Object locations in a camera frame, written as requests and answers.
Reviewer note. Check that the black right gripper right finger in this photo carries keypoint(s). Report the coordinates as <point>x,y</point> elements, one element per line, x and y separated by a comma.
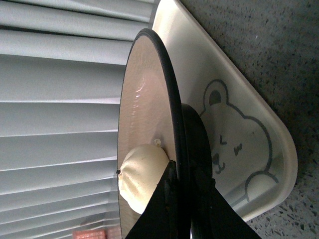
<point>213,217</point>

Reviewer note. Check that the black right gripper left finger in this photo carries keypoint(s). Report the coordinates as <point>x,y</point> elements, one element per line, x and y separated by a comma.
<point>159,219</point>

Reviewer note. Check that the white steamed bun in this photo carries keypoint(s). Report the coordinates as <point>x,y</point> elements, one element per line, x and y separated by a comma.
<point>140,174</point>

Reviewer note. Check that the beige plate with black rim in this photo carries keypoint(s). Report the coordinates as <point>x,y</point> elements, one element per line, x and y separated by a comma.
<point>151,109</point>

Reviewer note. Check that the white bear-print tray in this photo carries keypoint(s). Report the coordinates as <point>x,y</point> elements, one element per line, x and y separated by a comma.
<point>253,154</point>

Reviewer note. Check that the grey pleated curtain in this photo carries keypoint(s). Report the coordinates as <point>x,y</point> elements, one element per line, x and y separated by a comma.
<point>62,65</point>

